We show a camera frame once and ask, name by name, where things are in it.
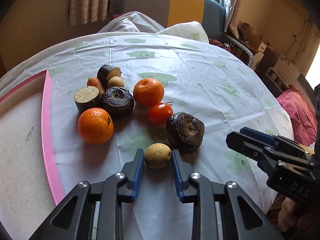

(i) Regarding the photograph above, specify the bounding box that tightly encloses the dark ridged fruit front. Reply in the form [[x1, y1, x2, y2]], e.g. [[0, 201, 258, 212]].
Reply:
[[165, 112, 205, 154]]

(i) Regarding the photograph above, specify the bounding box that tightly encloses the white cabinet with clutter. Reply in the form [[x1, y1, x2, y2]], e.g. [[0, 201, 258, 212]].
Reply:
[[251, 42, 301, 98]]

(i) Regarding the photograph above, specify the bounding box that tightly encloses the beige right curtain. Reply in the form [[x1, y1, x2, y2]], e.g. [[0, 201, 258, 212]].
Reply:
[[223, 0, 244, 39]]

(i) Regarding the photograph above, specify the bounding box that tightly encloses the person's right hand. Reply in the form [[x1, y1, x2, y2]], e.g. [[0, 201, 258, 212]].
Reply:
[[278, 197, 301, 232]]

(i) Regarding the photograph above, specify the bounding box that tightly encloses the orange tangerine with dark spot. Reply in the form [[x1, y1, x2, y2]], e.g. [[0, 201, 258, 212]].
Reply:
[[78, 108, 114, 145]]

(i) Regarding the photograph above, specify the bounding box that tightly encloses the small orange carrot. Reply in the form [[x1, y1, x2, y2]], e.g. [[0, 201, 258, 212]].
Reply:
[[87, 77, 105, 96]]

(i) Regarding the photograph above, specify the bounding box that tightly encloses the grey yellow teal sofa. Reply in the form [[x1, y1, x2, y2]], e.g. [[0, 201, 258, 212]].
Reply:
[[119, 0, 225, 40]]

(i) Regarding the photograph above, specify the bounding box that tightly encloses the pink shallow box tray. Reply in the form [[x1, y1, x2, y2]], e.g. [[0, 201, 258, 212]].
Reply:
[[1, 70, 65, 239]]

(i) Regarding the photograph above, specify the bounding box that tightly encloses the tan longan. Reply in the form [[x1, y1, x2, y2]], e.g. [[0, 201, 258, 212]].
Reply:
[[107, 76, 125, 88], [144, 143, 171, 169]]

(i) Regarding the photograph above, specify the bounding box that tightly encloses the beige striped left curtain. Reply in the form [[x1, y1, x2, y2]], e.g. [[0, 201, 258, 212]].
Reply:
[[68, 0, 108, 26]]

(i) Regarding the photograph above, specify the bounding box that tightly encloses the red tomato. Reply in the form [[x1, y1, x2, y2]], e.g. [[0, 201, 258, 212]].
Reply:
[[148, 103, 174, 126]]

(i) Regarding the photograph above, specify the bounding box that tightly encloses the white green patterned tablecloth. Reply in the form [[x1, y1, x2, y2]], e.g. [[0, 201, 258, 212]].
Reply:
[[0, 31, 295, 240]]

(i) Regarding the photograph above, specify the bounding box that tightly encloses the dark ridged fruit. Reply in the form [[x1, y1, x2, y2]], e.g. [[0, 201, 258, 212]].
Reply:
[[100, 87, 135, 120], [165, 112, 205, 154]]

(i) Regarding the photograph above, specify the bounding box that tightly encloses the eggplant piece speckled cut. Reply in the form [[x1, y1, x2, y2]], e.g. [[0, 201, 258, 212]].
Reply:
[[74, 86, 100, 113]]

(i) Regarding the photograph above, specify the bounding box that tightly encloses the white patterned pillow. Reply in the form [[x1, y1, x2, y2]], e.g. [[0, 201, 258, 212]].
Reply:
[[157, 21, 209, 44]]

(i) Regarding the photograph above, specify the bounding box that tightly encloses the eggplant piece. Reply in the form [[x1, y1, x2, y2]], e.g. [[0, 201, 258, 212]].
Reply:
[[97, 64, 121, 83]]

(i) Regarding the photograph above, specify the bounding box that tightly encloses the pink crumpled blanket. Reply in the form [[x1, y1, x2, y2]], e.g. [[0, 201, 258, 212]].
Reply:
[[277, 85, 317, 146]]

